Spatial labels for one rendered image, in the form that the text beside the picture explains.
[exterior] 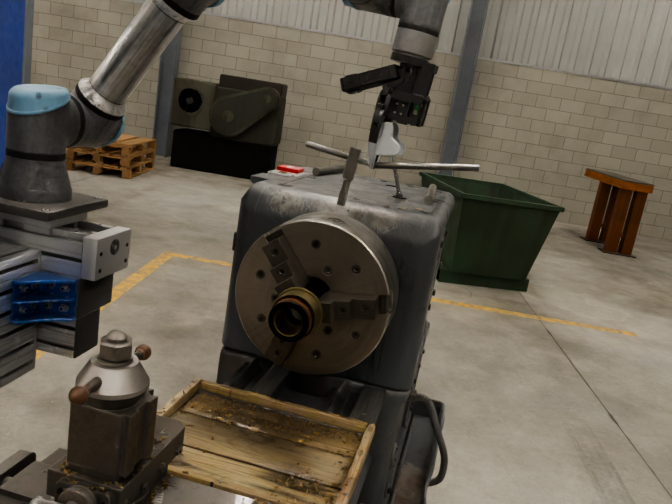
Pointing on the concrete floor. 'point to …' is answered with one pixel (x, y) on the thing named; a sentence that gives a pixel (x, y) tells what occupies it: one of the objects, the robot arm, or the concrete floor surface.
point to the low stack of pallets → (115, 156)
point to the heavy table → (616, 211)
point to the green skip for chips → (491, 232)
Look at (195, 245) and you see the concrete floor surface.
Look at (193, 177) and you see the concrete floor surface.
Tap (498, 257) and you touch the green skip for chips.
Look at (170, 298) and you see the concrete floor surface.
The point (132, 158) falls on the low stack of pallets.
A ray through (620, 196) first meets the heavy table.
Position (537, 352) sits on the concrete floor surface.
